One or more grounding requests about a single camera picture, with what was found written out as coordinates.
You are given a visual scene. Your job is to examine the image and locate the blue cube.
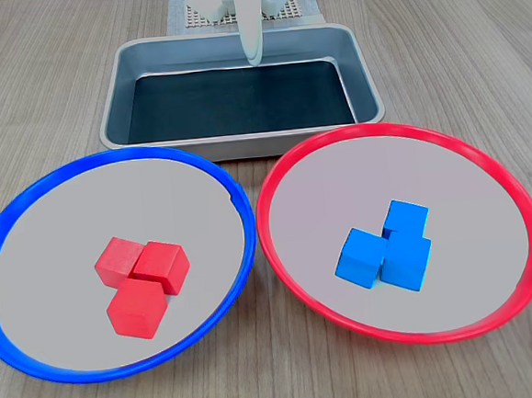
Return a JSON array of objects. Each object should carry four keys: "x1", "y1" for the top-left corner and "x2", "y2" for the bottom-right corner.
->
[
  {"x1": 376, "y1": 228, "x2": 436, "y2": 296},
  {"x1": 379, "y1": 197, "x2": 432, "y2": 243},
  {"x1": 331, "y1": 224, "x2": 393, "y2": 293}
]

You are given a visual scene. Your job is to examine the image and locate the blue-rimmed white plate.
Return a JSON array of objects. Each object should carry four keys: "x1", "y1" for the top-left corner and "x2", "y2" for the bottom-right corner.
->
[{"x1": 0, "y1": 137, "x2": 267, "y2": 392}]

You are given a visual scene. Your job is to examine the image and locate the steel tray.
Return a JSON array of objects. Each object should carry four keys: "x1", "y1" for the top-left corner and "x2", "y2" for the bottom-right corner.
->
[{"x1": 91, "y1": 18, "x2": 390, "y2": 171}]

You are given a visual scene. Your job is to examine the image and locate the translucent tape sheet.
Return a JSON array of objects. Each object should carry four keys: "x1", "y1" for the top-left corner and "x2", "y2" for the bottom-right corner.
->
[{"x1": 164, "y1": 0, "x2": 327, "y2": 38}]

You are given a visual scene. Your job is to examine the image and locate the pale perforated plate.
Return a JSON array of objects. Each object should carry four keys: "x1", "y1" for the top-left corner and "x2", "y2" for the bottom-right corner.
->
[{"x1": 183, "y1": 0, "x2": 304, "y2": 30}]

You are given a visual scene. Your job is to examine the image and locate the red cube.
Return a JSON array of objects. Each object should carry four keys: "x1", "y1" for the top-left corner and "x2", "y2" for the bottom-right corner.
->
[
  {"x1": 130, "y1": 237, "x2": 194, "y2": 300},
  {"x1": 104, "y1": 274, "x2": 171, "y2": 344},
  {"x1": 91, "y1": 233, "x2": 148, "y2": 290}
]

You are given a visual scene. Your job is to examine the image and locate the black mat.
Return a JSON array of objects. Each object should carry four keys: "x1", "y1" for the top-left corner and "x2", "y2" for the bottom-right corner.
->
[{"x1": 122, "y1": 57, "x2": 358, "y2": 145}]

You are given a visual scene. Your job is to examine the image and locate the red-rimmed white plate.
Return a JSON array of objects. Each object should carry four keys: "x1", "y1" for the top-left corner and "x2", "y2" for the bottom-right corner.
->
[{"x1": 249, "y1": 110, "x2": 532, "y2": 359}]

